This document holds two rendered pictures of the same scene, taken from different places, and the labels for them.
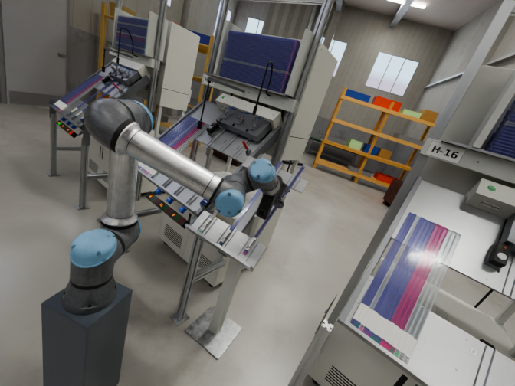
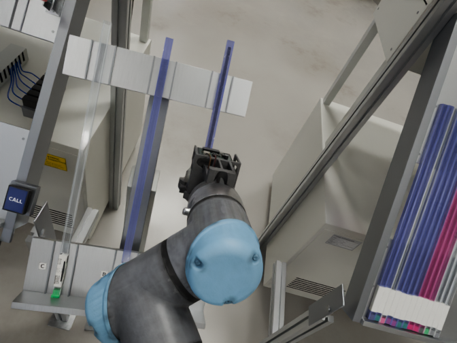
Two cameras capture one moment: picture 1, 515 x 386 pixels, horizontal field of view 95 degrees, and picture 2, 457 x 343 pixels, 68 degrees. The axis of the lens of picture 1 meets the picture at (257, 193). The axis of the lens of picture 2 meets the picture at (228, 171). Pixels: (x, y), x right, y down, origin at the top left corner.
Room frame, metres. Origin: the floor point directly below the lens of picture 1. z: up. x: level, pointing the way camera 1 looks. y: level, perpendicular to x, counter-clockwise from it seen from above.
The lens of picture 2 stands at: (0.63, 0.14, 1.42)
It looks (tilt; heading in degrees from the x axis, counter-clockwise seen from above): 49 degrees down; 320
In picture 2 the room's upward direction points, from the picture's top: 24 degrees clockwise
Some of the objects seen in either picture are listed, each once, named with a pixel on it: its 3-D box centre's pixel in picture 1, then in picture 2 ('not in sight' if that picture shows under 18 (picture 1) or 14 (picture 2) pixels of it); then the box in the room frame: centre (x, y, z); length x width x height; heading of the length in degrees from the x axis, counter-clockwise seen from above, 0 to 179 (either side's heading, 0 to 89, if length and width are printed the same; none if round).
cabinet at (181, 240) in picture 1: (220, 222); (35, 118); (1.76, 0.22, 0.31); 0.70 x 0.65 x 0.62; 59
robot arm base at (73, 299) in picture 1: (91, 284); not in sight; (0.58, 0.43, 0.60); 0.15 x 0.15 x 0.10
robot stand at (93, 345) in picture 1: (86, 350); not in sight; (0.58, 0.43, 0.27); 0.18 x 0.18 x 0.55; 81
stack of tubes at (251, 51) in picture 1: (260, 63); not in sight; (1.63, 0.23, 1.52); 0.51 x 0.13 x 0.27; 59
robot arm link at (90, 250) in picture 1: (95, 255); not in sight; (0.59, 0.43, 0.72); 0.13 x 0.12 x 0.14; 5
